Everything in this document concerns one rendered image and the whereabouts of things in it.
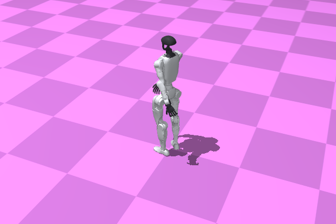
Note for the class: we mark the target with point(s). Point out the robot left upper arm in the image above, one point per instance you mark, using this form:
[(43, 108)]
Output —
[(159, 64)]

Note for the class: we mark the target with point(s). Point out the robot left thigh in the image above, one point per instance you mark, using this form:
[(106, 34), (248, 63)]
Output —
[(157, 108)]

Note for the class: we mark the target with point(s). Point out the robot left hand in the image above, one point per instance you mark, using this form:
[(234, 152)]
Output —
[(170, 109)]

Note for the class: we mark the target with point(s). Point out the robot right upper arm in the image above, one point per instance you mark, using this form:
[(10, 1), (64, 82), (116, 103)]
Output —
[(180, 54)]

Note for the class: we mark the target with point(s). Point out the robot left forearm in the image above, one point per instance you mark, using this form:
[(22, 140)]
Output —
[(163, 91)]

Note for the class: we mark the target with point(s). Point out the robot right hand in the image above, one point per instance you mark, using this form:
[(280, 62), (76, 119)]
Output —
[(156, 88)]

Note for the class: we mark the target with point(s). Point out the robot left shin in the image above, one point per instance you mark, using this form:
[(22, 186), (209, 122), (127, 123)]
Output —
[(162, 135)]

